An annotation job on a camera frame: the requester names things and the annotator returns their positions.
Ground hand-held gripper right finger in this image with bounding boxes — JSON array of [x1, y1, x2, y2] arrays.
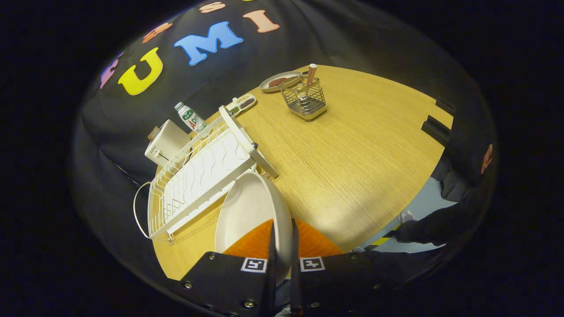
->
[[289, 218, 397, 315]]

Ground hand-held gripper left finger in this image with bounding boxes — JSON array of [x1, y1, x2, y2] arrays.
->
[[172, 219, 278, 317]]

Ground white plate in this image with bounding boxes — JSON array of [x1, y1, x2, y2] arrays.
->
[[215, 171, 294, 287]]

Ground white wire dish rack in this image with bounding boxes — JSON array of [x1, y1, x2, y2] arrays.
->
[[133, 105, 279, 244]]

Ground metal wire basket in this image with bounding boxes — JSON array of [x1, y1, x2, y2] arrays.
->
[[278, 75, 327, 122]]

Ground spoon with pale handle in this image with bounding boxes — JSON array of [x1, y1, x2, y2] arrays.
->
[[296, 63, 318, 108]]

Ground white divided snack dish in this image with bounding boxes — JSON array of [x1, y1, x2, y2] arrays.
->
[[226, 93, 257, 116]]

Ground small grey dish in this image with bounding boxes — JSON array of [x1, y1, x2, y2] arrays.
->
[[260, 71, 304, 93]]

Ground person's dark clothing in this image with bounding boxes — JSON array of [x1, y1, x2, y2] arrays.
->
[[395, 154, 474, 246]]

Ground white toaster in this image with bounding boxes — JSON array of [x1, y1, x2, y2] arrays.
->
[[145, 119, 191, 168]]

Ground white bottle green label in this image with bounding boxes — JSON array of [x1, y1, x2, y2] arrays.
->
[[174, 102, 208, 134]]

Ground black backdrop cloth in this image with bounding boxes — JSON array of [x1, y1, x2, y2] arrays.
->
[[70, 0, 498, 304]]

